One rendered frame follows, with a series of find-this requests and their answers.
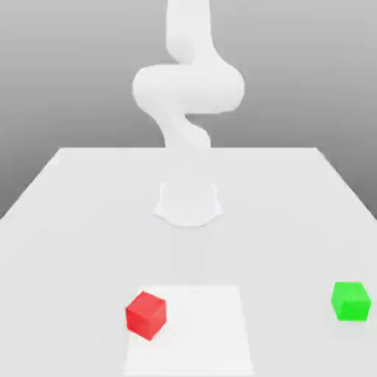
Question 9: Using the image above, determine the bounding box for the small green cube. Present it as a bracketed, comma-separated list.
[330, 281, 372, 322]

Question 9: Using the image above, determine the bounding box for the small red cube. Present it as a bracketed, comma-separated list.
[125, 290, 167, 342]

